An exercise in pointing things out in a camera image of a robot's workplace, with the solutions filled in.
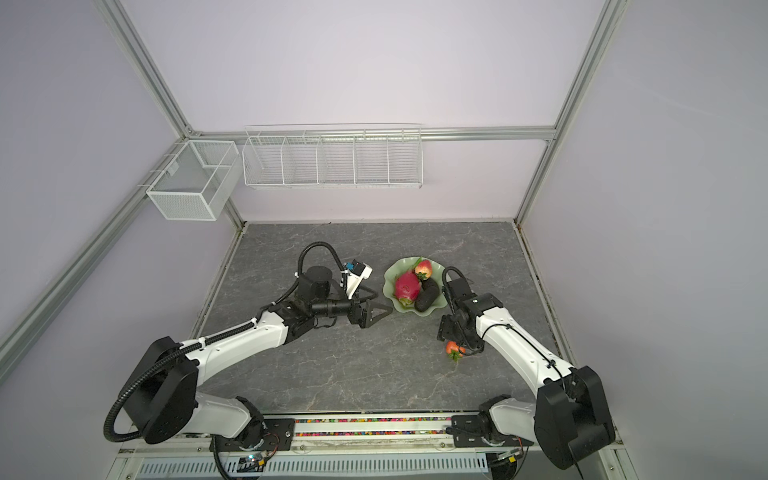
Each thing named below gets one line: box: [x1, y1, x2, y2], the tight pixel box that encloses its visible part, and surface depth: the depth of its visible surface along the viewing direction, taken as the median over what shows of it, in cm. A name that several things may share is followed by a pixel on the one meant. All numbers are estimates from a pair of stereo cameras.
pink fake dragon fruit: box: [394, 270, 421, 306], surface depth 95 cm
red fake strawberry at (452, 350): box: [445, 340, 467, 362], surface depth 85 cm
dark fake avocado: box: [414, 278, 440, 312], surface depth 94 cm
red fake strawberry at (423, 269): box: [415, 259, 432, 280], surface depth 98 cm
